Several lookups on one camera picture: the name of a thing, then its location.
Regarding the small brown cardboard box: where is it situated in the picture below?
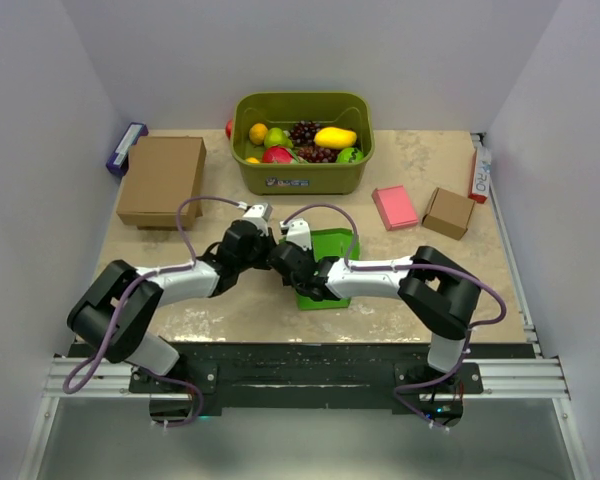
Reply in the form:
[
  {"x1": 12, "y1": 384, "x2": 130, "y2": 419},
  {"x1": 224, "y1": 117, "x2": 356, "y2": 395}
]
[{"x1": 421, "y1": 187, "x2": 476, "y2": 240}]

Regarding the red dragon fruit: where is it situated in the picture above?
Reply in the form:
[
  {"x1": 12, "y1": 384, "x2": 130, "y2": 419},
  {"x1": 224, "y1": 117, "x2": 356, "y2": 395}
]
[{"x1": 261, "y1": 145, "x2": 298, "y2": 164}]

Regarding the red white box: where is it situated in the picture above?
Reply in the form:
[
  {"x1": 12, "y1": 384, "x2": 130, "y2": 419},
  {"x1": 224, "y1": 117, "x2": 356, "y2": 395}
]
[{"x1": 468, "y1": 145, "x2": 492, "y2": 204}]

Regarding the yellow mango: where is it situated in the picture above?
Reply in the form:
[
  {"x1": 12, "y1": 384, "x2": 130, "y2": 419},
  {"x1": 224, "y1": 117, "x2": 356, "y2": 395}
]
[{"x1": 313, "y1": 127, "x2": 357, "y2": 150}]

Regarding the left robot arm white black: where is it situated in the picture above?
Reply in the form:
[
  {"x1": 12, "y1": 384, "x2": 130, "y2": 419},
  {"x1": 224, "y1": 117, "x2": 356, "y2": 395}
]
[{"x1": 67, "y1": 217, "x2": 276, "y2": 392}]

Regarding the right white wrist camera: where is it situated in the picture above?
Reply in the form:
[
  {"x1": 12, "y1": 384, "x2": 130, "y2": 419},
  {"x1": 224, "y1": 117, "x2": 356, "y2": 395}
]
[{"x1": 279, "y1": 218, "x2": 313, "y2": 251}]

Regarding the dark grapes upper bunch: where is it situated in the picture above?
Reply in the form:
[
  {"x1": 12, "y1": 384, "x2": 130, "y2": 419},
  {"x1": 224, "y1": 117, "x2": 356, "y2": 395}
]
[{"x1": 289, "y1": 121, "x2": 322, "y2": 147}]

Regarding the green paper box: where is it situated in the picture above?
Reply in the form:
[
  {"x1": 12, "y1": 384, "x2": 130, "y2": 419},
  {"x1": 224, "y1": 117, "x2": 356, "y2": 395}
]
[{"x1": 296, "y1": 228, "x2": 353, "y2": 311}]

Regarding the olive green plastic bin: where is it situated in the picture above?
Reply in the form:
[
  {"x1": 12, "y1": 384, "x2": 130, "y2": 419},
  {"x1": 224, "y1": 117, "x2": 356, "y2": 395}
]
[{"x1": 230, "y1": 91, "x2": 374, "y2": 195}]

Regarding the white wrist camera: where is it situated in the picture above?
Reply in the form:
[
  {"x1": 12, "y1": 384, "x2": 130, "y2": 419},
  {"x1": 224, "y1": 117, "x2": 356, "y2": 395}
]
[
  {"x1": 279, "y1": 218, "x2": 313, "y2": 251},
  {"x1": 242, "y1": 202, "x2": 272, "y2": 236}
]

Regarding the green round fruit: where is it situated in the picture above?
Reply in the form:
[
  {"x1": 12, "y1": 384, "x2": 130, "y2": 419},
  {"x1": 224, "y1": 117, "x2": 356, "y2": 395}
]
[{"x1": 336, "y1": 147, "x2": 364, "y2": 164}]

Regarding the red fruit behind bin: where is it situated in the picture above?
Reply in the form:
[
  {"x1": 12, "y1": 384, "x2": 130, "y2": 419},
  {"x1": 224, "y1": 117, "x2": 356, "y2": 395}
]
[{"x1": 225, "y1": 119, "x2": 233, "y2": 140}]

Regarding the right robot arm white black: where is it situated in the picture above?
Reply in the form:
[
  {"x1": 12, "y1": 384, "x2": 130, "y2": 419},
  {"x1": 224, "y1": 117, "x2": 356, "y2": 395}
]
[{"x1": 267, "y1": 242, "x2": 481, "y2": 393}]

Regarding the purple white box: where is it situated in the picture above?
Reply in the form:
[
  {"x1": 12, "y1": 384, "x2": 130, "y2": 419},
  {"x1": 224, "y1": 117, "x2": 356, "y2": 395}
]
[{"x1": 106, "y1": 122, "x2": 148, "y2": 178}]

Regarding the dark grapes bunch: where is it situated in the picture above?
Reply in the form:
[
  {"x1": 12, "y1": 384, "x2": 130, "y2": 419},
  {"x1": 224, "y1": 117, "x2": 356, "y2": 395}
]
[
  {"x1": 295, "y1": 145, "x2": 340, "y2": 163},
  {"x1": 289, "y1": 121, "x2": 322, "y2": 147}
]

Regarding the dark grapes lower bunch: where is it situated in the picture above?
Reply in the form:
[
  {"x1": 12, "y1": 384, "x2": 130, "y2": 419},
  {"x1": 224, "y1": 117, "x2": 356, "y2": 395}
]
[{"x1": 295, "y1": 145, "x2": 340, "y2": 163}]

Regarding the green pear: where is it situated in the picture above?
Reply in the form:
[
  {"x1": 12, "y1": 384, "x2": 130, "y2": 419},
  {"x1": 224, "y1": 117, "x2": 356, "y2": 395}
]
[{"x1": 263, "y1": 127, "x2": 293, "y2": 149}]

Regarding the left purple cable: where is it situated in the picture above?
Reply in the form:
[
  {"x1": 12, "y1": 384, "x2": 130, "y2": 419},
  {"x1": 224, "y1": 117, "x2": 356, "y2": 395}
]
[{"x1": 62, "y1": 195, "x2": 249, "y2": 395}]

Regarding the pink box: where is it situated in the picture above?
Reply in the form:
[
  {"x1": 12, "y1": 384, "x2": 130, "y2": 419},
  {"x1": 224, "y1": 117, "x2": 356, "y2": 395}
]
[{"x1": 371, "y1": 185, "x2": 419, "y2": 231}]

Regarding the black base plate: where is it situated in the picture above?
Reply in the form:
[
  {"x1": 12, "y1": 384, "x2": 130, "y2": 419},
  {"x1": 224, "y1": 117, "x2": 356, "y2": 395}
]
[{"x1": 130, "y1": 343, "x2": 483, "y2": 423}]

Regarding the large brown cardboard box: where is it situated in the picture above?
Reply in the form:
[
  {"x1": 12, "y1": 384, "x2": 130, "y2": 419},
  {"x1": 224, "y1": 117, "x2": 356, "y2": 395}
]
[{"x1": 116, "y1": 136, "x2": 206, "y2": 229}]

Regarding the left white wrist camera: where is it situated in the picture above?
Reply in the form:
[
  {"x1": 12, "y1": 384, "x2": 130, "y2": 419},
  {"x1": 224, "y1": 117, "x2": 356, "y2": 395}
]
[{"x1": 242, "y1": 202, "x2": 272, "y2": 236}]

